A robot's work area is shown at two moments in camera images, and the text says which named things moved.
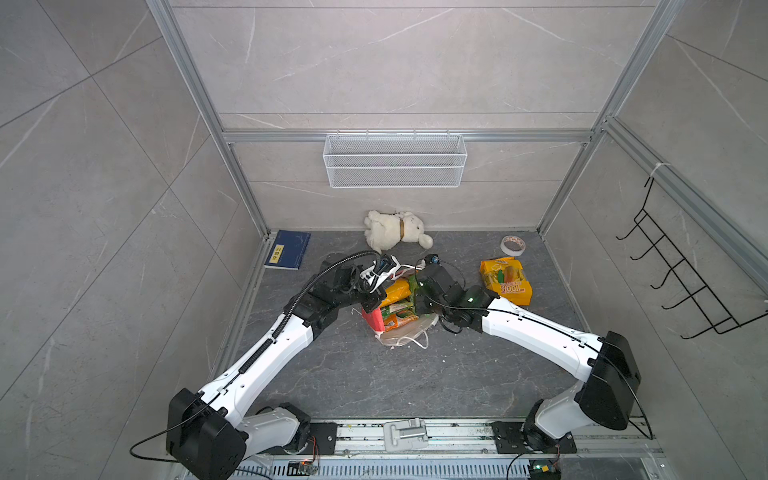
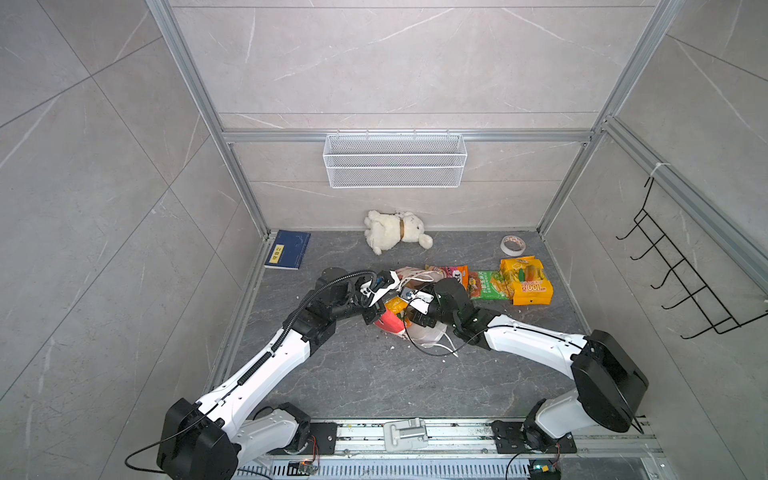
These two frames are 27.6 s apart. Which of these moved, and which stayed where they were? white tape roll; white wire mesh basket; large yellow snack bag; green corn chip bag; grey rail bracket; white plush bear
Moved: green corn chip bag; large yellow snack bag
Stayed: grey rail bracket; white plush bear; white wire mesh basket; white tape roll
